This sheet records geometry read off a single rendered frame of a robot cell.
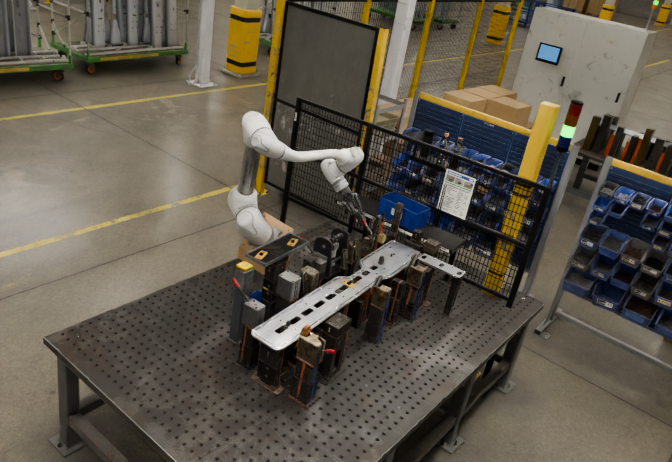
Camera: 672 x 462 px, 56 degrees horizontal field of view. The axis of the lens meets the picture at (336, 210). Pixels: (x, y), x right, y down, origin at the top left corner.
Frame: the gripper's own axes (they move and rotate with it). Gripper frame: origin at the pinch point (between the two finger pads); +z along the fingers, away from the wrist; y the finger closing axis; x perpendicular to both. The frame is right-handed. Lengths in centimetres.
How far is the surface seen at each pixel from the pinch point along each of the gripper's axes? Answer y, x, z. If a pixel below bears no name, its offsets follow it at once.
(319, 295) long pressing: 1, -68, 26
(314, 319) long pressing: 8, -87, 35
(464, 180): 44, 55, 15
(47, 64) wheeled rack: -462, 194, -433
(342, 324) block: 19, -83, 44
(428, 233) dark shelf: 8, 41, 31
